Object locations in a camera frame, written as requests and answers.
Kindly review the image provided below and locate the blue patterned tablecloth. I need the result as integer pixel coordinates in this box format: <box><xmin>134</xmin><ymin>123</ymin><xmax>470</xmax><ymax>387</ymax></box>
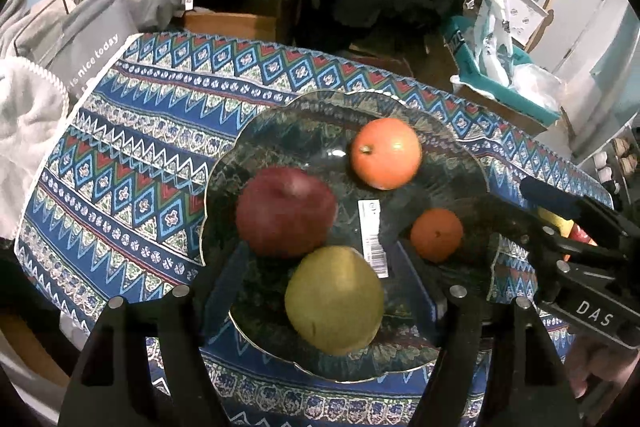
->
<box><xmin>14</xmin><ymin>29</ymin><xmax>617</xmax><ymax>427</ymax></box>

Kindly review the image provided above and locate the grey printed tote bag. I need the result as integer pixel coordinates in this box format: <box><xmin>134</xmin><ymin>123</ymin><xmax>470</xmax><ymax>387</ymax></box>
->
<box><xmin>29</xmin><ymin>0</ymin><xmax>142</xmax><ymax>94</ymax></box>

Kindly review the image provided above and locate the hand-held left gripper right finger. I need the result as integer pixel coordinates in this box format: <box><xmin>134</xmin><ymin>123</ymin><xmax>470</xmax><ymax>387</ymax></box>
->
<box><xmin>395</xmin><ymin>237</ymin><xmax>583</xmax><ymax>427</ymax></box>

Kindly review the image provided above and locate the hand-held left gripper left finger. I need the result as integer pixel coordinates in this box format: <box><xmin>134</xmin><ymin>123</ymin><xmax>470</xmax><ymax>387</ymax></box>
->
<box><xmin>59</xmin><ymin>239</ymin><xmax>251</xmax><ymax>427</ymax></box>

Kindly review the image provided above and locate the group of assorted shoes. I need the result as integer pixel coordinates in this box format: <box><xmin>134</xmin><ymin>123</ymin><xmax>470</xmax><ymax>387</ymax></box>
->
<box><xmin>592</xmin><ymin>137</ymin><xmax>632</xmax><ymax>204</ymax></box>

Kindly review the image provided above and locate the plain yellow pear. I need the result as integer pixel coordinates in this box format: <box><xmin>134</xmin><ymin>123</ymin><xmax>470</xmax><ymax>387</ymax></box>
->
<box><xmin>284</xmin><ymin>245</ymin><xmax>385</xmax><ymax>356</ymax></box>

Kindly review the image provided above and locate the white door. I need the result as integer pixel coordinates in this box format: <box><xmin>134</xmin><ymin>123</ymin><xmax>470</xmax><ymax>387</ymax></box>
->
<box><xmin>547</xmin><ymin>0</ymin><xmax>632</xmax><ymax>158</ymax></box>

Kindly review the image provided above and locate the wooden drawer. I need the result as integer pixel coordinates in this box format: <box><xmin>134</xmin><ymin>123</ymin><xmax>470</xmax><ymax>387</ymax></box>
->
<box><xmin>181</xmin><ymin>8</ymin><xmax>279</xmax><ymax>44</ymax></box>

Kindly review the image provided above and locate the white patterned box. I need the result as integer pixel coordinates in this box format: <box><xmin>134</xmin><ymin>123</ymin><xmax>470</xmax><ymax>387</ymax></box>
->
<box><xmin>509</xmin><ymin>0</ymin><xmax>549</xmax><ymax>46</ymax></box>

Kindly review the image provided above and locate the white printed rice bag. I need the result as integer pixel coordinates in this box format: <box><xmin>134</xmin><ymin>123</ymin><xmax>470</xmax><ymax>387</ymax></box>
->
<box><xmin>465</xmin><ymin>0</ymin><xmax>522</xmax><ymax>81</ymax></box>

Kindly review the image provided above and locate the small tangerine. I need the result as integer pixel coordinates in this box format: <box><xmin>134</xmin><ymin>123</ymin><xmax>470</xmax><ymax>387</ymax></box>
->
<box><xmin>410</xmin><ymin>208</ymin><xmax>465</xmax><ymax>264</ymax></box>

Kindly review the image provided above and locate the clear plastic bag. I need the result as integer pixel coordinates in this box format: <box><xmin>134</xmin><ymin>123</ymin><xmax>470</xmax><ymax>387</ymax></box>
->
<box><xmin>509</xmin><ymin>63</ymin><xmax>564</xmax><ymax>114</ymax></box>

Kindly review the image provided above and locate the dark glass plate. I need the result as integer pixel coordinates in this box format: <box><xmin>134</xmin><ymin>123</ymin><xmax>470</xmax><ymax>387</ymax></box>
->
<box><xmin>200</xmin><ymin>89</ymin><xmax>497</xmax><ymax>384</ymax></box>

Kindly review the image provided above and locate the large orange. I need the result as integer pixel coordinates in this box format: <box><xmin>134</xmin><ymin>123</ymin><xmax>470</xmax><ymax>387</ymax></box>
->
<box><xmin>350</xmin><ymin>117</ymin><xmax>423</xmax><ymax>190</ymax></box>

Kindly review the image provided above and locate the teal plastic bin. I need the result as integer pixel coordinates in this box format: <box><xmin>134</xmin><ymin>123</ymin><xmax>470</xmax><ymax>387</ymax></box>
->
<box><xmin>441</xmin><ymin>16</ymin><xmax>562</xmax><ymax>126</ymax></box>

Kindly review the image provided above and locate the dark red apple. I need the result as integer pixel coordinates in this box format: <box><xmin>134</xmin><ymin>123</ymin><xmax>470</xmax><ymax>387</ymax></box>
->
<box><xmin>236</xmin><ymin>166</ymin><xmax>339</xmax><ymax>258</ymax></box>

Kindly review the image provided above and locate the large cardboard box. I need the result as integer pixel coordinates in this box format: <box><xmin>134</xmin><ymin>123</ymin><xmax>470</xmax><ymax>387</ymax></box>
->
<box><xmin>449</xmin><ymin>77</ymin><xmax>577</xmax><ymax>144</ymax></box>

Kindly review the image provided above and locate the person's right hand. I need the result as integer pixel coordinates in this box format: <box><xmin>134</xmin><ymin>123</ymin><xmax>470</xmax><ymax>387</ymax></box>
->
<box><xmin>569</xmin><ymin>335</ymin><xmax>640</xmax><ymax>401</ymax></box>

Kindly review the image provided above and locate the white towel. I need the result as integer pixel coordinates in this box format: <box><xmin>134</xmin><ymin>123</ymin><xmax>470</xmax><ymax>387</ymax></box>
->
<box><xmin>0</xmin><ymin>56</ymin><xmax>69</xmax><ymax>241</ymax></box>

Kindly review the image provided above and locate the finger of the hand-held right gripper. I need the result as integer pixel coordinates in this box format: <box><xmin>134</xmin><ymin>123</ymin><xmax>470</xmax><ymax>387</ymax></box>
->
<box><xmin>464</xmin><ymin>196</ymin><xmax>627</xmax><ymax>304</ymax></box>
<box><xmin>519</xmin><ymin>176</ymin><xmax>629</xmax><ymax>254</ymax></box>

